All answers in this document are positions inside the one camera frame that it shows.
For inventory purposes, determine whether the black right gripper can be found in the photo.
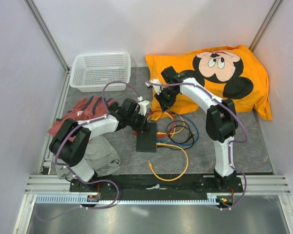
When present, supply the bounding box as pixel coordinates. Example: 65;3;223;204
154;87;179;112

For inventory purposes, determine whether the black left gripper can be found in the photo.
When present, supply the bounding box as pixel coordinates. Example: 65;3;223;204
127;111;149;133

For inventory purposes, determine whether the black network switch box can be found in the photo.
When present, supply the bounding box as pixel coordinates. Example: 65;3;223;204
136;122;157;153

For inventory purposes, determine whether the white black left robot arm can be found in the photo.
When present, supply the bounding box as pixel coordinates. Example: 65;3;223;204
49;97;151;192

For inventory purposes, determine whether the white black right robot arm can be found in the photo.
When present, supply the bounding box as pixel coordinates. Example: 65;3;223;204
149;66;238;192

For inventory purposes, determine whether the grey cloth garment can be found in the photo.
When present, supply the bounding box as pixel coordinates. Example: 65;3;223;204
54;135;121;180

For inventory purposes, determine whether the red cloth garment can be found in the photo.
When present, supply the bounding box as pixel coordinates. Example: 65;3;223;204
48;96;119;137

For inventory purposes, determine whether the white perforated plastic basket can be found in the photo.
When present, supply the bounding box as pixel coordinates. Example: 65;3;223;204
69;53;131;93

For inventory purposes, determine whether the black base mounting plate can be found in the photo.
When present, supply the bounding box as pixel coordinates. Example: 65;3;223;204
69;174;243;195

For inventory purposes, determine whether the orange Mickey Mouse pillow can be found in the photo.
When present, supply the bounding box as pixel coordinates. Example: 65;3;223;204
145;45;273;120

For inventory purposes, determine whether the red ethernet cable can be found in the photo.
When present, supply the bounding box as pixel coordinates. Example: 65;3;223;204
133;110;176;137

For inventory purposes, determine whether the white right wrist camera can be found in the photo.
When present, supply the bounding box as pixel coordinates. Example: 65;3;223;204
149;79;162;95

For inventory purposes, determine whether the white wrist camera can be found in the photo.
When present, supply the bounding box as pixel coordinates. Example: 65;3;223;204
137;96;151;116
149;79;162;95

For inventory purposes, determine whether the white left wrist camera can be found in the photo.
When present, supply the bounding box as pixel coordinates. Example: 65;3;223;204
137;96;151;116

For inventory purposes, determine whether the black ethernet cable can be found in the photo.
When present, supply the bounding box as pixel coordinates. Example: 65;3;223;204
165;120;195;150

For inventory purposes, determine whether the long yellow ethernet cable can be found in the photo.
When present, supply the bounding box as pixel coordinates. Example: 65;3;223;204
147;143;188;181

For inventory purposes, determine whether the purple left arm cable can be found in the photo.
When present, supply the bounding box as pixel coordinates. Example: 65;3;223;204
54;81;141;183

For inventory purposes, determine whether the blue ethernet cable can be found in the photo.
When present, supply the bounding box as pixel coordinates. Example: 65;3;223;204
156;112;200;148

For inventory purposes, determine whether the grey slotted cable duct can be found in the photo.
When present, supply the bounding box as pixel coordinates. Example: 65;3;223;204
36;194;219;205

